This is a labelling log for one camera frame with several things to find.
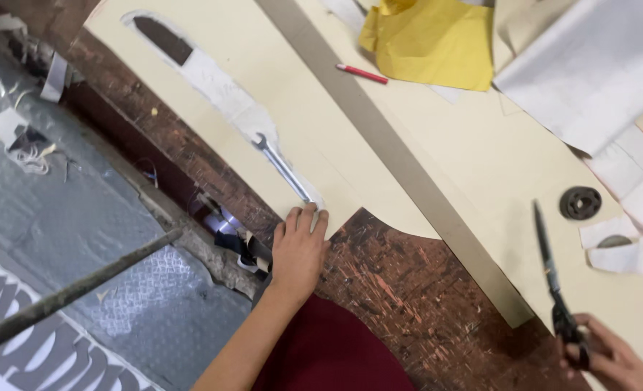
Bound person's left hand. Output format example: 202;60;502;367
270;202;331;298

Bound person's right hand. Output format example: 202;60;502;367
559;313;643;391

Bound black scissors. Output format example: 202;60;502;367
533;199;591;371

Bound silver wrench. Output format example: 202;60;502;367
251;133;314;204

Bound person's maroon clothing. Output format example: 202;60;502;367
251;294;417;391

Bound white cut fabric pieces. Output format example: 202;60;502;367
578;124;643;285

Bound long cardboard ruler strip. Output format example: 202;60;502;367
253;0;535;329

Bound black round metal weight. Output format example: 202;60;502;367
559;186;602;221

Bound white pattern piece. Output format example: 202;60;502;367
121;10;325;210

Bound cream fabric sheet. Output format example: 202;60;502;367
84;0;643;391

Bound red pencil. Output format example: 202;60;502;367
336;63;389;85

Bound wooden stick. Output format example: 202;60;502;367
0;227;184;359

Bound yellow paper sheet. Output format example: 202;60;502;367
359;0;495;92

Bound printed banner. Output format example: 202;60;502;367
0;247;162;391

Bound white thread tangle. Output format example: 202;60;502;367
5;146;51;176

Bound white fabric sheet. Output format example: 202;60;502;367
493;0;643;156

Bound white paper scrap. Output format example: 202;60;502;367
40;51;70;103

